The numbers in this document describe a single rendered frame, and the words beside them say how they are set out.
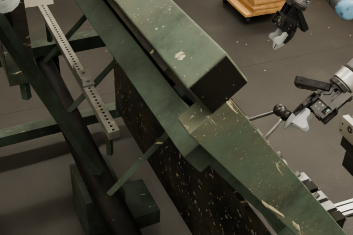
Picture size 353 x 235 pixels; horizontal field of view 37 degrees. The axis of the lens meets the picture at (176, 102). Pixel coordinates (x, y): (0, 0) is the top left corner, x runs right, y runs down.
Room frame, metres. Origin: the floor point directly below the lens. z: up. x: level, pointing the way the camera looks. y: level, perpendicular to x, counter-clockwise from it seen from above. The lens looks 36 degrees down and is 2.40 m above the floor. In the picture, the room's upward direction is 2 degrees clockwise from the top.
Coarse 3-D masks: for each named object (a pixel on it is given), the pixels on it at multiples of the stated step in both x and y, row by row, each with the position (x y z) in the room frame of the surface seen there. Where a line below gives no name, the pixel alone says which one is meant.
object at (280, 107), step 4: (276, 104) 1.19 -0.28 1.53; (280, 104) 1.18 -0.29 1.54; (276, 108) 1.17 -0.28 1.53; (280, 108) 1.17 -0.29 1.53; (284, 108) 1.17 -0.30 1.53; (268, 112) 1.18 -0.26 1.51; (272, 112) 1.18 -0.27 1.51; (276, 112) 1.17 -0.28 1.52; (280, 112) 1.16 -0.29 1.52; (284, 112) 1.16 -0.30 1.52; (256, 116) 1.19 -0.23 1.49; (260, 116) 1.18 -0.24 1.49; (264, 116) 1.18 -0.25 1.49; (280, 116) 1.17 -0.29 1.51; (252, 120) 1.19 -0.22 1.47
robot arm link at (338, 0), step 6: (330, 0) 1.86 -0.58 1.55; (336, 0) 1.83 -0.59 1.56; (342, 0) 1.80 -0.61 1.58; (348, 0) 1.80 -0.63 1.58; (336, 6) 1.81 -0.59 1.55; (342, 6) 1.78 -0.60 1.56; (348, 6) 1.77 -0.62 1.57; (336, 12) 1.81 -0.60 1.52; (342, 12) 1.77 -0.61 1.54; (348, 12) 1.77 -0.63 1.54; (342, 18) 1.77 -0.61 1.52; (348, 18) 1.77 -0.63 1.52
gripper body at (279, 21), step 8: (288, 0) 1.91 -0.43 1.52; (288, 8) 1.90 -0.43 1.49; (296, 8) 1.90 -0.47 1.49; (304, 8) 1.89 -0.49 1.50; (280, 16) 1.91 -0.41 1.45; (288, 16) 1.88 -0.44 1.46; (296, 16) 1.90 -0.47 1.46; (280, 24) 1.87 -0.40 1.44; (288, 24) 1.87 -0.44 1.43; (296, 24) 1.88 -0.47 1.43
